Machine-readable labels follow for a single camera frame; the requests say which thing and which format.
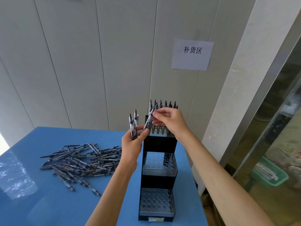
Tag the person's right hand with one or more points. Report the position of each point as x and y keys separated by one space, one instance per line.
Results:
x=174 y=122

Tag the person's left hand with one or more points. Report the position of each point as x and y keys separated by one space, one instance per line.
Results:
x=131 y=150

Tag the row of black pens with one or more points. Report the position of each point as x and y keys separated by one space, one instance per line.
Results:
x=165 y=104

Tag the black tiered pen display stand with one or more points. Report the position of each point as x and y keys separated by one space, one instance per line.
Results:
x=160 y=143

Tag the pile of black pens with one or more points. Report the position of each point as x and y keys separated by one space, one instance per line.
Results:
x=82 y=162

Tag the person's left forearm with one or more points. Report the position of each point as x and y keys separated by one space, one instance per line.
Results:
x=110 y=197

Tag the person's right forearm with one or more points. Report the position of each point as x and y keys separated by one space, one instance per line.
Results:
x=223 y=181

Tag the white paper sign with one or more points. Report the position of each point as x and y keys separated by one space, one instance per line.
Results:
x=192 y=61

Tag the steel framed glass partition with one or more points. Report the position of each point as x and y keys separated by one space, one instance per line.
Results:
x=270 y=103

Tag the blue table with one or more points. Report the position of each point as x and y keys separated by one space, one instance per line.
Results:
x=47 y=209

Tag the green plastic basket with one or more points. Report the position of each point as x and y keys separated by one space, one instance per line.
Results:
x=279 y=181

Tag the dark framed glass door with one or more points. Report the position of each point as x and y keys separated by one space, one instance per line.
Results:
x=3 y=145

